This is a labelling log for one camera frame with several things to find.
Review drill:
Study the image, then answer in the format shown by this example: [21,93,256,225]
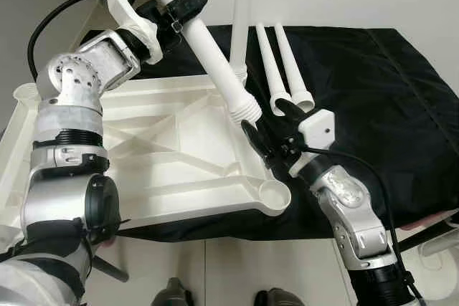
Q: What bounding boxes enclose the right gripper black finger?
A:
[242,120,272,169]
[274,98,306,126]

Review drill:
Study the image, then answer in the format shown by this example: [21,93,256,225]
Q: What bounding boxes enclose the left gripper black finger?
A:
[169,0,209,24]

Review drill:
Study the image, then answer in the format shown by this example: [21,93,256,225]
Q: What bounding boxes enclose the white plastic table leg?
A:
[274,24,316,112]
[228,0,257,86]
[135,0,264,126]
[255,24,293,115]

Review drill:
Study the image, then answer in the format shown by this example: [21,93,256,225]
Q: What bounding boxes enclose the white plastic children table top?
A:
[0,71,293,249]

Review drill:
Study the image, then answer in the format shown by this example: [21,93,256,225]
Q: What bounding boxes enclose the black table cloth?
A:
[72,25,459,242]

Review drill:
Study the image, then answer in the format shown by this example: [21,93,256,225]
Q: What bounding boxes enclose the grey right robot foot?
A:
[255,288,308,306]

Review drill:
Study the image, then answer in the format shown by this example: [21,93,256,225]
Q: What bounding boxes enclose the grey robot foot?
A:
[151,277,194,306]
[255,288,308,306]

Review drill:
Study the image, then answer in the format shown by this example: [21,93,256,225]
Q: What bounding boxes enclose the grey left robot foot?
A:
[151,277,194,306]

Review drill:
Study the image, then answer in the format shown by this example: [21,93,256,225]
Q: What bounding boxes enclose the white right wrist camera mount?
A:
[297,109,337,153]

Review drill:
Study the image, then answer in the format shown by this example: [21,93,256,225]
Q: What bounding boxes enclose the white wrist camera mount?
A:
[102,0,164,64]
[297,109,337,153]

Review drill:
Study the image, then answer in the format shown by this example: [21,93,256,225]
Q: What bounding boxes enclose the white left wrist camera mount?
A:
[102,0,164,64]

